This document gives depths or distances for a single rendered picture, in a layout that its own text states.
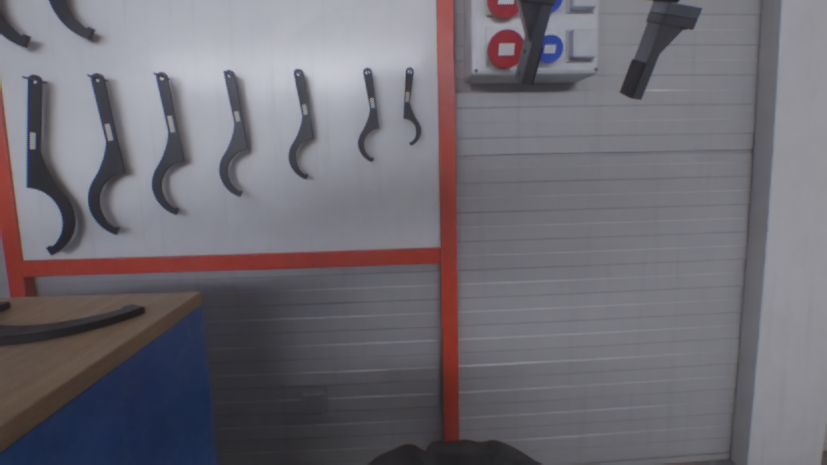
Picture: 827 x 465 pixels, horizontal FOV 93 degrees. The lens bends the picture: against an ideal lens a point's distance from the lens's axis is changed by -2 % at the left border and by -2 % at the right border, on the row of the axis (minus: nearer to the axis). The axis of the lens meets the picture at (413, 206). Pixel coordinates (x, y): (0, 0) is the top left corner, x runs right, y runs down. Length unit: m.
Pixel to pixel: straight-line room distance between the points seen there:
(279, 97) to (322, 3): 0.32
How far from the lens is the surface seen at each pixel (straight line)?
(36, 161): 1.69
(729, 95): 1.79
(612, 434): 1.87
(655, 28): 0.54
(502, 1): 1.29
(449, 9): 1.41
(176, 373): 0.81
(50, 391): 0.60
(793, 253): 1.90
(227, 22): 1.49
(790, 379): 2.06
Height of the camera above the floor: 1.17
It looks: 6 degrees down
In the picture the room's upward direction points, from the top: 1 degrees counter-clockwise
